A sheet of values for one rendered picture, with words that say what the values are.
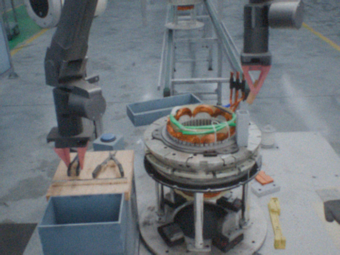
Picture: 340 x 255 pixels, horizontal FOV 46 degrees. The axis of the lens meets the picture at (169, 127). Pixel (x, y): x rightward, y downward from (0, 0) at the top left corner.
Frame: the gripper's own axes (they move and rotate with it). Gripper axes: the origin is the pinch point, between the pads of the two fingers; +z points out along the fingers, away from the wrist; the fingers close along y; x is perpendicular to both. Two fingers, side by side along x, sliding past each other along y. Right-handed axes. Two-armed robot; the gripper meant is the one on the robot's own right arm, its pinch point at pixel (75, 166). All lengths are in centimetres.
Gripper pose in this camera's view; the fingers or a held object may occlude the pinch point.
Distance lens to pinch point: 99.1
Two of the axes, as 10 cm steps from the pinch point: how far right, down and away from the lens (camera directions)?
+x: -0.4, -4.0, 9.1
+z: 0.2, 9.1, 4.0
